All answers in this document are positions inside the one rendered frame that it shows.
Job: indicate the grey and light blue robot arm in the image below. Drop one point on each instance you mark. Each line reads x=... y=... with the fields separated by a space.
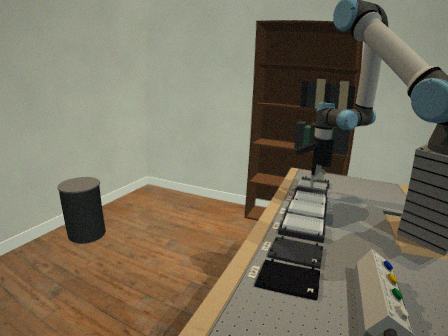
x=429 y=98

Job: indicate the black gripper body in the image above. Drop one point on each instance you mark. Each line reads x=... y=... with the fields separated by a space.
x=325 y=151

